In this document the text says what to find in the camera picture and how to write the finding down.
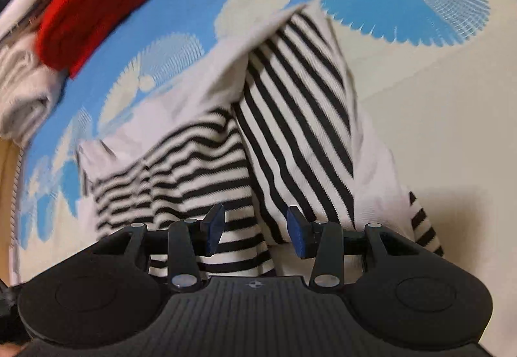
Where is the blue white floral bedsheet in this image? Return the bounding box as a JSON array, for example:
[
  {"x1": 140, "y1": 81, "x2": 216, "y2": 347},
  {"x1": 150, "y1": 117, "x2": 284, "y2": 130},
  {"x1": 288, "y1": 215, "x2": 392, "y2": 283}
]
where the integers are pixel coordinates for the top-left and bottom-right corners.
[{"x1": 8, "y1": 0, "x2": 516, "y2": 356}]

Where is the black white striped garment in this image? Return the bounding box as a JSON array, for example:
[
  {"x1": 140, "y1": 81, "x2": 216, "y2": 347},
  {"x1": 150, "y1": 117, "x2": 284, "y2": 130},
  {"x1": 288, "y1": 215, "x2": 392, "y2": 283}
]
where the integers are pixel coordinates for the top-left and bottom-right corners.
[{"x1": 76, "y1": 5, "x2": 443, "y2": 277}]

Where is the grey white folded garment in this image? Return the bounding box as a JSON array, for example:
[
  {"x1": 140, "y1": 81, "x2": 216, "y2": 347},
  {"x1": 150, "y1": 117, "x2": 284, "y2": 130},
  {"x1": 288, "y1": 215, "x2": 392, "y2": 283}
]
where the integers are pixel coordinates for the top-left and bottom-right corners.
[{"x1": 1, "y1": 32, "x2": 67, "y2": 146}]

